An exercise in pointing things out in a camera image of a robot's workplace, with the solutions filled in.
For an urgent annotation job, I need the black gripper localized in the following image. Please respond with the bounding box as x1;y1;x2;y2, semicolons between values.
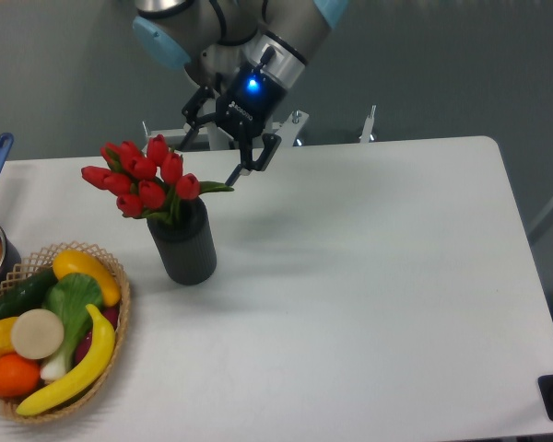
179;63;287;186

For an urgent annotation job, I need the red tulip bouquet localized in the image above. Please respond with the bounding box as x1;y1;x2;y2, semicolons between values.
81;135;233;228

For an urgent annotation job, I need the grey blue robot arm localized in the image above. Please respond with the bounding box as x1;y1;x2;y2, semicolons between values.
132;0;347;185

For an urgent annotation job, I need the dark grey ribbed vase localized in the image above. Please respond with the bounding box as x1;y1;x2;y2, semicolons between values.
147;198;217;285

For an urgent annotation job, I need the purple red vegetable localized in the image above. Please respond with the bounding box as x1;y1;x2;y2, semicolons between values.
74;306;119;366

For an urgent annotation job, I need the woven wicker basket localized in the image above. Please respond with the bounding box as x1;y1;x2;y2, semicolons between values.
0;241;131;425

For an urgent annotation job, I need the green bok choy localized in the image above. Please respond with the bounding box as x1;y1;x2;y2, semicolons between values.
41;273;103;383

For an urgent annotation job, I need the green cucumber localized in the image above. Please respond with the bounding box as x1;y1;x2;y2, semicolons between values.
0;268;57;320

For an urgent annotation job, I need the beige round disc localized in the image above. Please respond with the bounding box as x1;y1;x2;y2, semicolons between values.
10;308;65;360

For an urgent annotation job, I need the yellow banana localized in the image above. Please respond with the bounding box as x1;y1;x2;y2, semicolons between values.
16;304;115;417

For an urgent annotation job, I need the orange fruit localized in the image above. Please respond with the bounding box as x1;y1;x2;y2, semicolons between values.
0;353;40;398

